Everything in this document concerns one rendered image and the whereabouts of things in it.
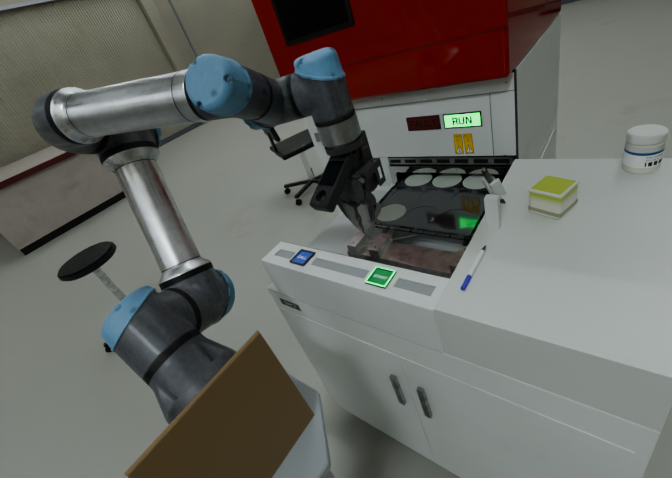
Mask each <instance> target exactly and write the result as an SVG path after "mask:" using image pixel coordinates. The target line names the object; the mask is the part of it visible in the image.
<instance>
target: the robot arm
mask: <svg viewBox="0 0 672 478"><path fill-rule="evenodd" d="M294 68H295V70H294V71H295V72H294V73H292V74H289V75H286V76H283V77H279V78H276V79H272V78H270V77H268V76H265V75H263V74H261V73H259V72H257V71H254V70H252V69H250V68H247V67H245V66H243V65H241V64H240V63H239V62H237V61H235V60H233V59H231V58H228V57H224V56H219V55H216V54H203V55H200V56H198V57H197V58H196V60H195V61H194V62H193V63H191V64H190V65H189V67H188V69H186V70H181V71H176V72H172V73H167V74H162V75H157V76H152V77H147V78H143V79H138V80H133V81H128V82H123V83H119V84H114V85H109V86H104V87H99V88H94V89H90V90H83V89H80V88H77V87H65V88H60V89H56V90H52V91H49V92H46V93H44V94H42V95H41V96H40V97H38V98H37V100H36V101H35V102H34V104H33V106H32V110H31V119H32V123H33V126H34V128H35V129H36V131H37V133H38V134H39V135H40V136H41V137H42V138H43V139H44V140H45V141H46V142H47V143H49V144H51V145H52V146H54V147H55V148H58V149H60V150H63V151H66V152H70V153H76V154H96V155H97V156H98V158H99V160H100V162H101V164H102V166H103V168H104V169H106V170H108V171H111V172H113V173H115V175H116V177H117V179H118V181H119V183H120V185H121V187H122V190H123V192H124V194H125V196H126V198H127V200H128V202H129V204H130V206H131V209H132V211H133V213H134V215H135V217H136V219H137V221H138V223H139V226H140V228H141V230H142V232H143V234H144V236H145V238H146V240H147V242H148V245H149V247H150V249H151V251H152V253H153V255H154V257H155V259H156V262H157V264H158V266H159V268H160V270H161V272H162V276H161V278H160V280H159V282H158V284H159V286H160V289H161V292H159V293H158V292H156V289H155V288H152V287H150V286H143V287H140V288H138V289H136V290H134V291H133V292H131V293H130V294H129V295H127V296H126V297H125V298H124V299H123V300H121V301H120V302H119V303H118V304H117V305H116V306H115V307H114V308H113V310H112V311H111V312H110V313H109V315H108V316H107V317H106V319H105V321H104V322H103V325H102V327H101V337H102V339H103V340H104V341H105V342H106V343H107V344H108V346H109V347H110V348H111V351H112V352H115V353H116V354H117V355H118V356H119V357H120V358H121V359H122V360H123V361H124V362H125V363H126V364H127V365H128V366H129V367H130V368H131V369H132V370H133V371H134V372H135V373H136V374H137V375H138V376H139V377H140V378H141V379H142V380H143V381H144V382H145V383H146V384H147V385H148V386H149V387H150V388H151V389H152V390H153V392H154V394H155V396H156V399H157V401H158V403H159V406H160V408H161V410H162V413H163V415H164V417H165V420H166V421H167V423H168V424H170V423H171V422H172V421H173V420H174V419H175V418H176V417H177V416H178V415H179V414H180V413H181V411H182V410H183V409H184V408H185V407H186V406H187V405H188V404H189V403H190V402H191V401H192V400H193V399H194V397H195V396H196V395H197V394H198V393H199V392H200V391H201V390H202V389H203V388H204V387H205V386H206V385H207V383H208V382H209V381H210V380H211V379H212V378H213V377H214V376H215V375H216V374H217V373H218V372H219V371H220V370H221V368H222V367H223V366H224V365H225V364H226V363H227V362H228V361H229V360H230V359H231V358H232V357H233V356H234V354H235V353H236V351H235V350H233V349H232V348H229V347H227V346H225V345H222V344H220V343H218V342H215V341H213V340H211V339H208V338H206V337H205V336H204V335H203V334H201V333H202V332H203V331H204V330H206V329H207V328H209V327H210V326H212V325H214V324H216V323H218V322H219V321H220V320H221V319H222V318H223V317H224V316H225V315H227V314H228V313H229V311H230V310H231V309H232V307H233V303H234V301H235V289H234V285H233V282H232V280H231V279H230V277H229V276H228V275H227V274H226V273H223V271H222V270H219V269H214V267H213V265H212V263H211V261H210V260H208V259H205V258H202V257H201V256H200V254H199V252H198V250H197V247H196V245H195V243H194V241H193V239H192V237H191V234H190V232H189V230H188V228H187V226H186V224H185V222H184V219H183V217H182V215H181V213H180V211H179V209H178V207H177V204H176V202H175V200H174V198H173V196H172V194H171V192H170V189H169V187H168V185H167V183H166V181H165V179H164V177H163V174H162V172H161V170H160V168H159V166H158V164H157V162H156V161H157V159H158V157H159V155H160V151H159V149H158V148H159V147H160V145H161V141H162V140H161V139H160V136H162V133H161V128H162V127H170V126H177V125H184V124H191V123H198V122H205V121H211V120H219V119H226V118H239V119H242V120H243V121H244V123H245V124H247V125H249V127H250V128H251V129H254V130H260V129H270V128H273V127H275V126H277V125H280V124H284V123H288V122H291V121H295V120H298V119H302V118H305V117H308V116H312V118H313V121H314V123H315V126H316V128H317V131H318V134H319V137H320V139H321V142H322V145H323V146H324V148H325V151H326V153H327V155H329V156H330V158H329V161H328V163H327V165H326V167H325V169H324V172H323V174H322V176H321V178H320V180H319V183H318V185H317V187H316V189H315V192H314V194H313V196H312V198H311V200H310V203H309V204H310V206H311V207H312V208H314V209H315V210H317V211H324V212H330V213H332V212H334V210H335V208H336V206H337V205H338V206H339V208H340V209H341V211H342V212H343V213H344V215H345V216H346V218H348V219H349V220H350V221H351V223H352V224H353V225H354V226H355V227H356V228H357V229H359V230H360V231H361V232H362V233H363V234H364V235H366V236H370V235H371V234H372V232H373V230H374V227H375V221H376V219H377V217H378V215H379V214H380V212H381V208H382V207H381V203H379V202H378V203H376V198H375V196H374V195H373V194H372V193H371V192H373V191H374V190H375V189H376V188H377V187H378V186H377V185H379V186H381V185H382V184H383V183H384V182H385V181H386V179H385V175H384V171H383V168H382V164H381V160H380V158H373V157H372V154H371V150H370V147H369V143H368V140H367V136H366V133H365V130H361V129H360V125H359V122H358V118H357V115H356V112H355V110H354V106H353V103H352V99H351V96H350V92H349V89H348V85H347V82H346V78H345V76H346V75H345V72H344V71H343V69H342V66H341V63H340V60H339V57H338V54H337V52H336V50H335V49H334V48H331V47H325V48H322V49H318V50H316V51H313V52H310V53H308V54H305V55H303V56H301V57H299V58H297V59H296V60H295V61H294ZM379 166H380V169H381V173H382V176H383V177H382V178H381V179H380V175H379V172H378V167H379Z"/></svg>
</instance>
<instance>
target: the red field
mask: <svg viewBox="0 0 672 478"><path fill-rule="evenodd" d="M407 121H408V126H409V130H418V129H433V128H440V127H439V121H438V116H435V117H424V118H413V119H407Z"/></svg>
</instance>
